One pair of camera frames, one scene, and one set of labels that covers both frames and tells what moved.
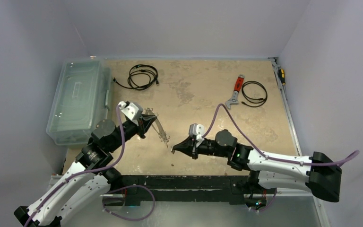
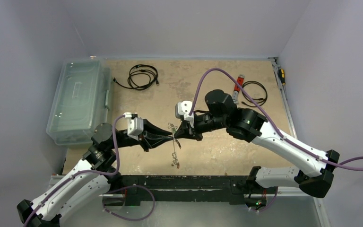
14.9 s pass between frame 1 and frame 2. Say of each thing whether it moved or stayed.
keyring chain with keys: moved
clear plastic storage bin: stayed
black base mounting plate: stayed
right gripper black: moved
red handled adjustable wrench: stayed
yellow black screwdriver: stayed
